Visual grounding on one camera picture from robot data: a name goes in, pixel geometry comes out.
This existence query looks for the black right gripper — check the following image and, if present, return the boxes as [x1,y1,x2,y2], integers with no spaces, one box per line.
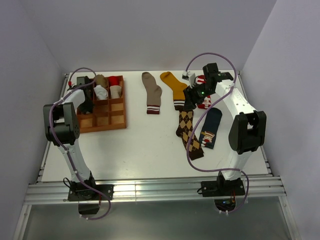
[183,81,214,111]

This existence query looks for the wooden compartment tray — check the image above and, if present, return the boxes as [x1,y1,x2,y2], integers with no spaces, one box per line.
[76,75,127,133]

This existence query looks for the brown argyle sock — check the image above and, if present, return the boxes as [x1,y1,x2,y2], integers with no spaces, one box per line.
[176,110,204,161]

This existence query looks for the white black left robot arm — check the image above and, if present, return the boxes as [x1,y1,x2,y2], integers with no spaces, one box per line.
[43,76,98,200]

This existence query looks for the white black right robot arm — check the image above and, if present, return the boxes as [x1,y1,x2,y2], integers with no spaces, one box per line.
[182,63,267,195]

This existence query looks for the rolled white socks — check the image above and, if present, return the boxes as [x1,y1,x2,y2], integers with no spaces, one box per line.
[93,85,108,100]

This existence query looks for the rolled taupe socks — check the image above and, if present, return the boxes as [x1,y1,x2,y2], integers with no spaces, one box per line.
[94,74,108,88]

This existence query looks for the rolled cream socks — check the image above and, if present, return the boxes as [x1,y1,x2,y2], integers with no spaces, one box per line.
[109,85,122,99]

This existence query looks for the rolled red socks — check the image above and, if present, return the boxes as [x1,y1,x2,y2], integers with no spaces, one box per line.
[108,76,121,87]

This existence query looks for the red white striped sock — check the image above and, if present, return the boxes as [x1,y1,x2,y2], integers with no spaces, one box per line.
[196,75,212,110]

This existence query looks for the mustard yellow sock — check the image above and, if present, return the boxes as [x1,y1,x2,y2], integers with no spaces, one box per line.
[160,71,187,111]

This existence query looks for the taupe sock with striped cuff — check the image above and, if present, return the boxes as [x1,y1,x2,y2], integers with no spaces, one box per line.
[141,72,162,115]

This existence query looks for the navy blue sock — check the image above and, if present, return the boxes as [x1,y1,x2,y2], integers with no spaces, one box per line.
[199,107,223,149]

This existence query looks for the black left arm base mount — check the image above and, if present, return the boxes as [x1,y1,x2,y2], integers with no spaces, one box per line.
[67,184,114,216]

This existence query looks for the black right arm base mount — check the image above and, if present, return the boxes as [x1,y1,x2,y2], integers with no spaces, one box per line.
[197,178,247,213]

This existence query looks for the aluminium frame rail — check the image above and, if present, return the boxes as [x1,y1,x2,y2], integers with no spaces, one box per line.
[23,174,287,205]

